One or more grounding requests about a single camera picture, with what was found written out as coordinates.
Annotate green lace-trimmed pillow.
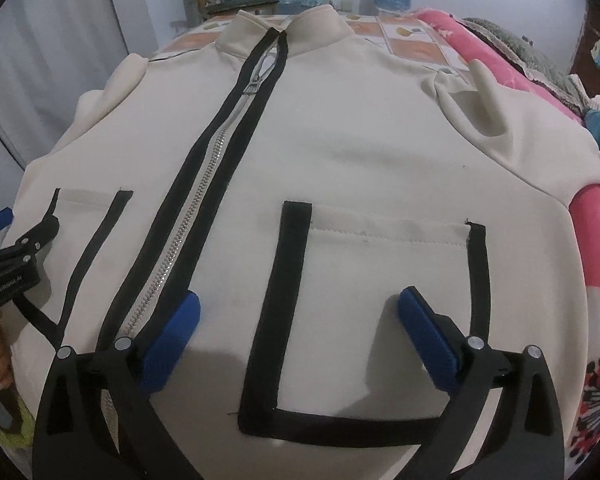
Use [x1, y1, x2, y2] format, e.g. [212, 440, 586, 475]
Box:
[460, 18, 588, 117]

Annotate dark wooden door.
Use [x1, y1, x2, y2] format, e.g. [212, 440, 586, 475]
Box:
[571, 0, 600, 98]

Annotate pink floral blanket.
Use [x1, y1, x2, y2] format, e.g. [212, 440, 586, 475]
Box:
[415, 9, 600, 476]

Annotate cream zip-up jacket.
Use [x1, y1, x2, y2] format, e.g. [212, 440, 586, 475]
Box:
[4, 6, 600, 479]

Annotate checkered orange bed sheet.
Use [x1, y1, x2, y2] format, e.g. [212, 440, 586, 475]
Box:
[151, 13, 470, 80]

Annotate grey curtain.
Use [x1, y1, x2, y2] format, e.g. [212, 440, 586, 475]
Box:
[0, 0, 128, 210]

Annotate green fuzzy slipper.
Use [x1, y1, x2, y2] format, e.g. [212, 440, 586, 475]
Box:
[0, 396, 35, 480]

